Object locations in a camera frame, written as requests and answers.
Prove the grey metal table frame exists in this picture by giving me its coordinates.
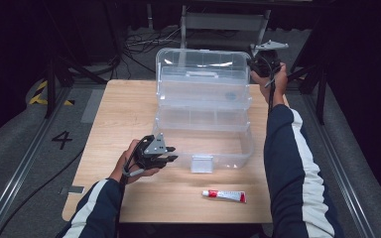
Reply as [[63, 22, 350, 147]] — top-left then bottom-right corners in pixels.
[[177, 4, 272, 54]]

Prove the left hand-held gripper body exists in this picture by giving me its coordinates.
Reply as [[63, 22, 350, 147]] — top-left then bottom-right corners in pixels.
[[133, 133, 171, 171]]

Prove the red and white tube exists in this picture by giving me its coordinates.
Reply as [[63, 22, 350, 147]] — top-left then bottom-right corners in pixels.
[[201, 189, 247, 203]]

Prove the person's right hand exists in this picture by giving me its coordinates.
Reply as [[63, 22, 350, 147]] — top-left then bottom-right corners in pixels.
[[250, 62, 289, 107]]

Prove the aluminium floor rail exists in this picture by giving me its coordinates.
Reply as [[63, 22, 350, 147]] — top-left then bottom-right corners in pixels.
[[0, 87, 72, 238], [302, 93, 376, 238]]

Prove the person's left hand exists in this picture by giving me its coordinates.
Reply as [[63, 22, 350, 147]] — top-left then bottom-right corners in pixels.
[[109, 138, 162, 184]]

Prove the hand-held gripper cable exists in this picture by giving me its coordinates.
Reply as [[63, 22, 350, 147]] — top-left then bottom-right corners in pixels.
[[264, 63, 286, 115], [116, 136, 155, 238]]

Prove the clear plastic storage box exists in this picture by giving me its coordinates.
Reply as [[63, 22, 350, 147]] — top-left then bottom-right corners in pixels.
[[152, 48, 256, 174]]

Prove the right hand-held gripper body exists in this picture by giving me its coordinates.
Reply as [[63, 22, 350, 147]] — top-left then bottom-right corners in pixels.
[[246, 40, 290, 79]]

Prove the black floor cable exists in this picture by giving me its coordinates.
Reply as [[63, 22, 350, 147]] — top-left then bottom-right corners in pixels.
[[0, 148, 85, 238]]

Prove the grey floor tape patch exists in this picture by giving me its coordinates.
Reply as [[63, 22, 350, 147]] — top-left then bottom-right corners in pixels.
[[80, 88, 106, 124]]

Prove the right hand-held gripper cable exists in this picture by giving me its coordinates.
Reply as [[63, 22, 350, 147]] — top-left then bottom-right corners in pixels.
[[264, 63, 286, 115]]

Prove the bundle of floor cables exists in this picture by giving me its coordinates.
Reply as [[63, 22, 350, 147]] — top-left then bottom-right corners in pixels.
[[123, 28, 183, 54]]

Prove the left hand-held gripper cable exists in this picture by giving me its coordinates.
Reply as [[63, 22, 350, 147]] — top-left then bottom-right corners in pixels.
[[116, 136, 155, 238]]

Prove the small grey floor tape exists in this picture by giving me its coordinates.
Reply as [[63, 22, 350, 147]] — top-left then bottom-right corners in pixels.
[[59, 185, 85, 195]]

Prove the black tripod stand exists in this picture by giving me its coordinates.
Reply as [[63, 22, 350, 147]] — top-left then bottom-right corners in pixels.
[[44, 49, 108, 119], [286, 49, 332, 126]]

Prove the yellow and black floor tape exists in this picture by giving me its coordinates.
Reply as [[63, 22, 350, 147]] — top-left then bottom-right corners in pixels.
[[29, 79, 75, 107]]

